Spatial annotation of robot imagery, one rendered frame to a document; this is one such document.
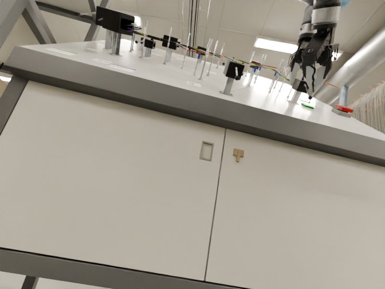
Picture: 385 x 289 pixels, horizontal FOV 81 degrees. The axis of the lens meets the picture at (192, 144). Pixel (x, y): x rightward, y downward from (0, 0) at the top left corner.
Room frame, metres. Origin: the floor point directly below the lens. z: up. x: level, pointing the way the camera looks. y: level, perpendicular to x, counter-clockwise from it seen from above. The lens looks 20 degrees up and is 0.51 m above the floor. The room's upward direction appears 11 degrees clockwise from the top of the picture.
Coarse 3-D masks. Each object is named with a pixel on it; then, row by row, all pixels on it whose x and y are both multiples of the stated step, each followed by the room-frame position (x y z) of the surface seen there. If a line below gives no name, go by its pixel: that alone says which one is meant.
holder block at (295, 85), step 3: (294, 81) 0.74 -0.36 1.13; (297, 81) 0.72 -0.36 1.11; (300, 81) 0.70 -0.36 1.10; (303, 81) 0.70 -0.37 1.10; (306, 81) 0.72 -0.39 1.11; (294, 84) 0.74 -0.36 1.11; (297, 84) 0.72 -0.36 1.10; (300, 84) 0.71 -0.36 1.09; (303, 84) 0.71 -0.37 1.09; (306, 84) 0.71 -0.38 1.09; (294, 87) 0.74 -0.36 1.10; (297, 87) 0.72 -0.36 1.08; (300, 87) 0.72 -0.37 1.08; (303, 87) 0.72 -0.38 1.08; (297, 90) 0.73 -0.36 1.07; (300, 90) 0.73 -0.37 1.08; (303, 90) 0.72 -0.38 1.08; (306, 90) 0.72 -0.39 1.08
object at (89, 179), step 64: (64, 128) 0.55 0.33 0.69; (128, 128) 0.57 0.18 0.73; (192, 128) 0.59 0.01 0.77; (0, 192) 0.54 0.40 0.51; (64, 192) 0.56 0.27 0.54; (128, 192) 0.57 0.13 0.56; (192, 192) 0.59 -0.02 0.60; (64, 256) 0.56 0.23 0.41; (128, 256) 0.58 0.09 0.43; (192, 256) 0.59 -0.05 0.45
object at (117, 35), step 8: (104, 8) 0.60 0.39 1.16; (104, 16) 0.61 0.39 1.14; (112, 16) 0.59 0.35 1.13; (120, 16) 0.58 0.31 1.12; (128, 16) 0.60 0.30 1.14; (104, 24) 0.63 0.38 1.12; (112, 24) 0.61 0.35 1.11; (120, 24) 0.60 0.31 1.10; (128, 24) 0.63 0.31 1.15; (120, 32) 0.62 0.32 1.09; (128, 32) 0.64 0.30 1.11; (120, 40) 0.67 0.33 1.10; (112, 48) 0.69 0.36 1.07
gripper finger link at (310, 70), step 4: (308, 68) 0.61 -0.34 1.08; (312, 68) 0.60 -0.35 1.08; (308, 72) 0.62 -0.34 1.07; (312, 72) 0.61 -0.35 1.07; (308, 76) 0.63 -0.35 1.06; (312, 76) 0.62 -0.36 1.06; (308, 80) 0.64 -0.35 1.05; (312, 80) 0.63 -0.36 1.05; (308, 84) 0.65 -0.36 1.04; (312, 84) 0.64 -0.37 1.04; (312, 88) 0.65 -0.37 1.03
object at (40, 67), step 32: (32, 64) 0.50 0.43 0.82; (64, 64) 0.50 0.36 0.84; (96, 96) 0.56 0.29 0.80; (128, 96) 0.53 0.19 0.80; (160, 96) 0.53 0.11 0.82; (192, 96) 0.54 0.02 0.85; (256, 128) 0.57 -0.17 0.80; (288, 128) 0.58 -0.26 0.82; (320, 128) 0.59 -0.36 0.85; (384, 160) 0.62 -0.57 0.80
